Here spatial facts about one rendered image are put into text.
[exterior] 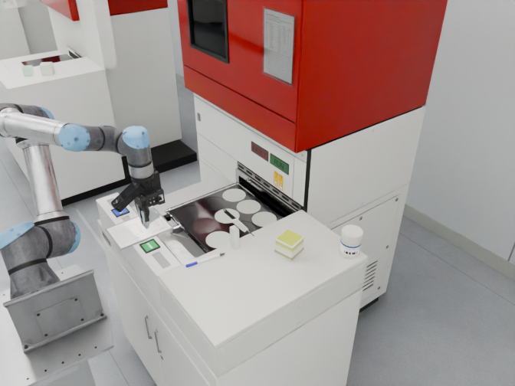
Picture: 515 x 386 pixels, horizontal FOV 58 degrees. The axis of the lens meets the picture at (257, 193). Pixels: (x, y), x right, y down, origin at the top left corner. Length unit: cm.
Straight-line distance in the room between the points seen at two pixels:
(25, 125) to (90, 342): 70
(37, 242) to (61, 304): 22
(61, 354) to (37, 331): 10
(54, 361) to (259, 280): 67
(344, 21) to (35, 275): 126
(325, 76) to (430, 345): 163
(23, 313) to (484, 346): 221
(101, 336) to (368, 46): 132
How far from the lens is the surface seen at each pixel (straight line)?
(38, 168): 175
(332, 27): 159
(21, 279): 161
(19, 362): 166
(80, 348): 162
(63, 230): 172
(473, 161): 310
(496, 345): 287
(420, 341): 272
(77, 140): 139
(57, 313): 160
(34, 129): 154
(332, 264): 159
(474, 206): 321
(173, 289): 151
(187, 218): 189
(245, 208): 193
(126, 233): 176
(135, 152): 144
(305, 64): 154
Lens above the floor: 202
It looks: 34 degrees down
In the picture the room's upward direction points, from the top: straight up
